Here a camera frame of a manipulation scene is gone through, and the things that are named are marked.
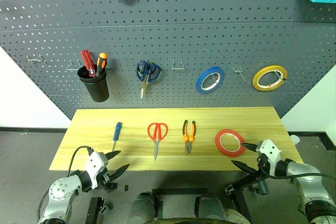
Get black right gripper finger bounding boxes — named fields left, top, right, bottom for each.
left=239, top=142, right=258, bottom=153
left=230, top=159, right=257, bottom=177

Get blue tape roll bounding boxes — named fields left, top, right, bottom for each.
left=195, top=66, right=225, bottom=94

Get red tape roll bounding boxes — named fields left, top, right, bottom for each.
left=214, top=129, right=246, bottom=158

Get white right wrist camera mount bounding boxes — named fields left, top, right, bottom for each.
left=255, top=139, right=282, bottom=177

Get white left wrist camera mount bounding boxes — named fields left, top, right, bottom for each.
left=84, top=151, right=109, bottom=190

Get black plastic cup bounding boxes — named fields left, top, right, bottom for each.
left=76, top=66, right=110, bottom=103

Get dark rounded robot leg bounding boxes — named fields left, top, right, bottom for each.
left=129, top=191, right=159, bottom=221
left=195, top=194, right=227, bottom=221

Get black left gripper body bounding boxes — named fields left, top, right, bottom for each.
left=95, top=153, right=118, bottom=192

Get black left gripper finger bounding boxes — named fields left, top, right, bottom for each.
left=111, top=163, right=131, bottom=183
left=104, top=150, right=122, bottom=160

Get blue handled scissors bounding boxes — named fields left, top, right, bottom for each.
left=135, top=60, right=162, bottom=100

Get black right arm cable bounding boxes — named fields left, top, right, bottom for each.
left=257, top=155, right=336, bottom=180

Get orange and black screwdriver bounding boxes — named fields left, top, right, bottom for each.
left=96, top=52, right=109, bottom=78

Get black metal table frame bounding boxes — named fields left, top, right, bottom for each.
left=83, top=173, right=254, bottom=224

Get red handled screwdriver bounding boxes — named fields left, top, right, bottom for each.
left=80, top=49, right=98, bottom=78

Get orange handled pliers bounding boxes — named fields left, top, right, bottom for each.
left=182, top=120, right=197, bottom=155

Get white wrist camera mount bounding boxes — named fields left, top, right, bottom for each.
left=255, top=139, right=282, bottom=177
left=84, top=151, right=109, bottom=190

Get blue handled screwdriver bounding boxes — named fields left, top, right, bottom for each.
left=111, top=122, right=123, bottom=153

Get yellow tape roll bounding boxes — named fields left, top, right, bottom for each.
left=252, top=65, right=288, bottom=92

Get dark grey perforated pegboard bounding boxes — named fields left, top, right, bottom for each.
left=0, top=0, right=336, bottom=120

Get red handled scissors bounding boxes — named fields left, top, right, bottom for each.
left=146, top=122, right=169, bottom=162

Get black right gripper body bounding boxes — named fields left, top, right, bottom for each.
left=250, top=155, right=270, bottom=196

